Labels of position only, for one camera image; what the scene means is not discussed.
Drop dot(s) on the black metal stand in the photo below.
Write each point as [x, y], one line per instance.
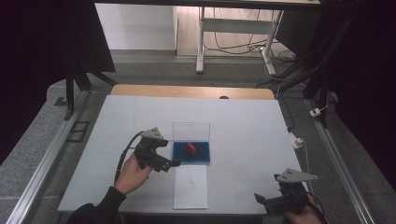
[317, 81]
[71, 90]

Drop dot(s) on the white table cover sheet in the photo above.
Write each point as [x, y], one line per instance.
[233, 124]

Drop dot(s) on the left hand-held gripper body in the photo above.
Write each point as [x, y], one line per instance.
[149, 146]

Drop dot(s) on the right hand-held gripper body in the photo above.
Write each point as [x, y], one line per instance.
[292, 193]

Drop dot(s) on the aluminium floor rail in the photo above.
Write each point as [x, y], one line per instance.
[46, 158]
[339, 161]

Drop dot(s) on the white paper sheet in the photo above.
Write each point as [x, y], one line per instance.
[190, 189]

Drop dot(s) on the white desk frame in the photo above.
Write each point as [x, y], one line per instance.
[233, 25]

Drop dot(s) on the blue ink pad box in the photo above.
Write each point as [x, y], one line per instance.
[199, 154]

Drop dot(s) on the white power adapter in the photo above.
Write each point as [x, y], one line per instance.
[297, 142]

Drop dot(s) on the black curtain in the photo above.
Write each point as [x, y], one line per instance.
[367, 77]
[37, 62]

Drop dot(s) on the person's left hand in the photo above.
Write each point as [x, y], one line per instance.
[132, 177]

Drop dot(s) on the red stamp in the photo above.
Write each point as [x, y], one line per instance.
[190, 147]

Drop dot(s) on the person's right hand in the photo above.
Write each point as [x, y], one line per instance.
[300, 217]

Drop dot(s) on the small white plug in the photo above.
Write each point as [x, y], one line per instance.
[315, 112]

